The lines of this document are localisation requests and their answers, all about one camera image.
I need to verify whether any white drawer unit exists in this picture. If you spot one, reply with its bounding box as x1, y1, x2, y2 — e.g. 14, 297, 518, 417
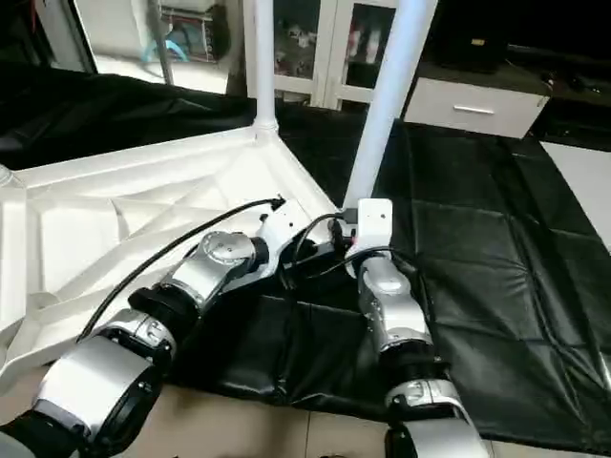
403, 76, 553, 140

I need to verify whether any white glass-door cabinet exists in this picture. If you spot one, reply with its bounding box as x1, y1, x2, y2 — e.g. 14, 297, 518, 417
239, 0, 440, 111

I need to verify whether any black box yellow label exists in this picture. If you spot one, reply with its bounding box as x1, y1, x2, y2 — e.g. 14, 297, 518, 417
434, 0, 513, 73

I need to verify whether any black work mat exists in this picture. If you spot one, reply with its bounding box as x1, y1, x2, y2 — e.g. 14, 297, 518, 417
0, 62, 611, 449

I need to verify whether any teal storage box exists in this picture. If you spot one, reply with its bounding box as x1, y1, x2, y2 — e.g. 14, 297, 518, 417
143, 0, 230, 66

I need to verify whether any white plastic table top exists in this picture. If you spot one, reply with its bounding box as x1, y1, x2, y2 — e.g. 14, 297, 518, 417
0, 124, 343, 392

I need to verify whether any white plastic table leg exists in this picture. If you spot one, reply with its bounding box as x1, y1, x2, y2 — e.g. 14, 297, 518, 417
243, 0, 280, 135
342, 0, 440, 213
0, 164, 22, 190

